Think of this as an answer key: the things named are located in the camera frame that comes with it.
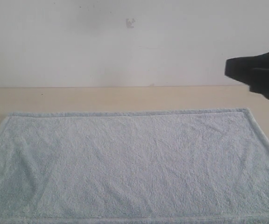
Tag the light blue terry towel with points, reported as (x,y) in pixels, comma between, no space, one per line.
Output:
(168,167)

